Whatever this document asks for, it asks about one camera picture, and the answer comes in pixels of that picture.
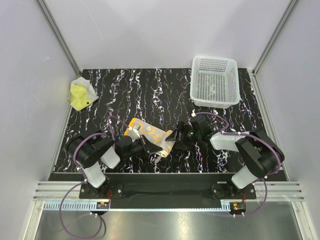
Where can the white perforated plastic basket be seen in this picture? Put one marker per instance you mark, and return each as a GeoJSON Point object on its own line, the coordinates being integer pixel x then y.
{"type": "Point", "coordinates": [214, 82]}

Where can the white slotted cable duct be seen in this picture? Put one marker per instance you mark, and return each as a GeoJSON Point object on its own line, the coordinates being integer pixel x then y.
{"type": "Point", "coordinates": [116, 205]}

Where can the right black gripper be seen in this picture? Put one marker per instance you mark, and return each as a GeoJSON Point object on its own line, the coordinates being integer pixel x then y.
{"type": "Point", "coordinates": [183, 128]}

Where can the right aluminium frame post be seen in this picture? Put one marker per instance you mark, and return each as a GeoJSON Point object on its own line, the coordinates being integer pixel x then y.
{"type": "Point", "coordinates": [275, 35]}

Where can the left aluminium frame post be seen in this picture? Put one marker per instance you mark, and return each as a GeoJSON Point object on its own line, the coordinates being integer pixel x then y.
{"type": "Point", "coordinates": [58, 35]}

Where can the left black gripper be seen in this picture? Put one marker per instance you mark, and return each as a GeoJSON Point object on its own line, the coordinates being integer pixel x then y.
{"type": "Point", "coordinates": [147, 148]}

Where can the yellow and grey towel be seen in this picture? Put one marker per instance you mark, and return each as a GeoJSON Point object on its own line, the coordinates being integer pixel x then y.
{"type": "Point", "coordinates": [81, 94]}

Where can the connector block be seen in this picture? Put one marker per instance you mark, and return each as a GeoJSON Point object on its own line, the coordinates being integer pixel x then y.
{"type": "Point", "coordinates": [103, 205]}
{"type": "Point", "coordinates": [239, 206]}

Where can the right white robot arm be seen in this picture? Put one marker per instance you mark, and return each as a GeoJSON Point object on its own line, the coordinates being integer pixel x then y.
{"type": "Point", "coordinates": [261, 156]}

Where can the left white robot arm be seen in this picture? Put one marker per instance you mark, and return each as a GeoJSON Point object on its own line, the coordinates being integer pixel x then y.
{"type": "Point", "coordinates": [88, 152]}

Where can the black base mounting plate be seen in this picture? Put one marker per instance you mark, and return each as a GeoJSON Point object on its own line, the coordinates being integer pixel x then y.
{"type": "Point", "coordinates": [180, 188]}

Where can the aluminium frame post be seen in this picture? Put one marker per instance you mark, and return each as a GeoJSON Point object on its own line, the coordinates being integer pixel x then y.
{"type": "Point", "coordinates": [58, 35]}
{"type": "Point", "coordinates": [275, 35]}

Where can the orange towel with grey pattern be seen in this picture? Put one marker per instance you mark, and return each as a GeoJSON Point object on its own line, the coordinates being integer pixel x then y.
{"type": "Point", "coordinates": [154, 135]}

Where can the aluminium cross rail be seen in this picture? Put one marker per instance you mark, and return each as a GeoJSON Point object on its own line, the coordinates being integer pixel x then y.
{"type": "Point", "coordinates": [275, 190]}

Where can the left connector block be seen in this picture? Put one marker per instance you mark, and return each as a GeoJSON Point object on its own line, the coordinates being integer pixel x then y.
{"type": "Point", "coordinates": [103, 205]}

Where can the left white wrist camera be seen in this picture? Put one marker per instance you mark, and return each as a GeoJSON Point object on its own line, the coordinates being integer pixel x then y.
{"type": "Point", "coordinates": [134, 130]}

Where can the right connector block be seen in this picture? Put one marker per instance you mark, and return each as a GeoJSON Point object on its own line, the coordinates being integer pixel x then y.
{"type": "Point", "coordinates": [239, 206]}

